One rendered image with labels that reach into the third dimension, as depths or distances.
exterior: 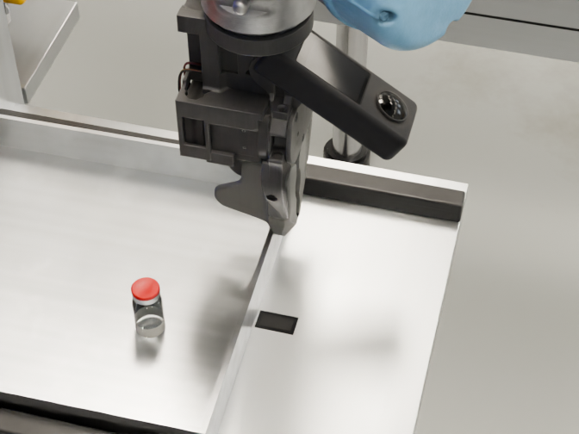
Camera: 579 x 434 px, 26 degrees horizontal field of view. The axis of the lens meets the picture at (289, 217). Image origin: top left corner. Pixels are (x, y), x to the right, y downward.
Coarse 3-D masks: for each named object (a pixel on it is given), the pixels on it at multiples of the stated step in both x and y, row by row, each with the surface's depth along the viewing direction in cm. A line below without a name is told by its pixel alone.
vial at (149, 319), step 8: (160, 296) 90; (136, 304) 90; (144, 304) 89; (152, 304) 90; (160, 304) 90; (136, 312) 90; (144, 312) 90; (152, 312) 90; (160, 312) 91; (136, 320) 91; (144, 320) 90; (152, 320) 91; (160, 320) 91; (136, 328) 92; (144, 328) 91; (152, 328) 91; (160, 328) 92; (144, 336) 92; (152, 336) 92
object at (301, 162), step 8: (304, 144) 92; (304, 152) 93; (240, 160) 95; (296, 160) 91; (304, 160) 93; (232, 168) 95; (240, 168) 95; (296, 168) 92; (304, 168) 94; (296, 176) 93; (304, 176) 95; (296, 184) 93; (296, 192) 94; (296, 200) 94; (296, 208) 95
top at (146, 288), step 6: (138, 282) 90; (144, 282) 90; (150, 282) 90; (156, 282) 90; (132, 288) 89; (138, 288) 89; (144, 288) 89; (150, 288) 89; (156, 288) 89; (138, 294) 89; (144, 294) 89; (150, 294) 89; (156, 294) 89; (144, 300) 89; (150, 300) 89
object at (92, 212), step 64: (0, 128) 105; (64, 128) 103; (0, 192) 102; (64, 192) 102; (128, 192) 102; (192, 192) 102; (0, 256) 98; (64, 256) 98; (128, 256) 98; (192, 256) 98; (256, 256) 98; (0, 320) 93; (64, 320) 93; (128, 320) 93; (192, 320) 93; (0, 384) 89; (64, 384) 89; (128, 384) 89; (192, 384) 89
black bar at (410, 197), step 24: (48, 120) 106; (312, 168) 102; (336, 168) 102; (312, 192) 102; (336, 192) 101; (360, 192) 100; (384, 192) 100; (408, 192) 100; (432, 192) 100; (456, 192) 100; (432, 216) 100; (456, 216) 100
